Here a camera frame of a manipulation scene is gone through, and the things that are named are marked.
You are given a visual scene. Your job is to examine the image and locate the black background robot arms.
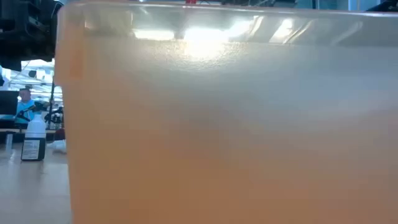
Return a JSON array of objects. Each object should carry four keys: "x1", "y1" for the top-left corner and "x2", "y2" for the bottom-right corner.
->
[{"x1": 15, "y1": 102, "x2": 65, "y2": 125}]

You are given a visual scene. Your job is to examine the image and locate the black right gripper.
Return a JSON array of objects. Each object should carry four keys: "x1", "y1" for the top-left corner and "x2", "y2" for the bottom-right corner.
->
[{"x1": 366, "y1": 0, "x2": 398, "y2": 13}]

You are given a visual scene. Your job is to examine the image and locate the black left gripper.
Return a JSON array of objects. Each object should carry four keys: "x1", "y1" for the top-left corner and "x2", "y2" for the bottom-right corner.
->
[{"x1": 0, "y1": 0, "x2": 65, "y2": 72}]

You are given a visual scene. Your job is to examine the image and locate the person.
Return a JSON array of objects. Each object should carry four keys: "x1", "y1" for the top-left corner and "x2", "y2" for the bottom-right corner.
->
[{"x1": 16, "y1": 88, "x2": 37, "y2": 123}]

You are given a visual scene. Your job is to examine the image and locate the black monitor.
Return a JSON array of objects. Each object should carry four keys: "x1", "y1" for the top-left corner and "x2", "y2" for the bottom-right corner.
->
[{"x1": 0, "y1": 90, "x2": 20, "y2": 116}]

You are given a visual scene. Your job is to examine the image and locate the black background rig frame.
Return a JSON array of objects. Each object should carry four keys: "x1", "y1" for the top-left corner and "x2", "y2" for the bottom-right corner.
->
[{"x1": 46, "y1": 77, "x2": 65, "y2": 131}]

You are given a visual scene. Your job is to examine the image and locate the orange translucent plastic bin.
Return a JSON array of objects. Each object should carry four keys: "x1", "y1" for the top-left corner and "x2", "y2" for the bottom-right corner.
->
[{"x1": 54, "y1": 0, "x2": 398, "y2": 224}]

